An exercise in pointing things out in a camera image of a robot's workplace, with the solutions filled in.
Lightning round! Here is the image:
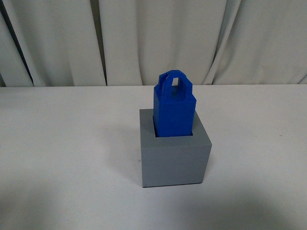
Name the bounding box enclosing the gray cube base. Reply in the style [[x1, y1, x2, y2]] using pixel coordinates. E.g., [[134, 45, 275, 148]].
[[140, 109, 212, 187]]

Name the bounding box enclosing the white curtain backdrop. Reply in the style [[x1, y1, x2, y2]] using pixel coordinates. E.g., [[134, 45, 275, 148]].
[[0, 0, 307, 87]]

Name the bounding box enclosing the blue handled block part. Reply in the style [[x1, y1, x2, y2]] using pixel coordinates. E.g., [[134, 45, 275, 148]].
[[153, 70, 197, 137]]

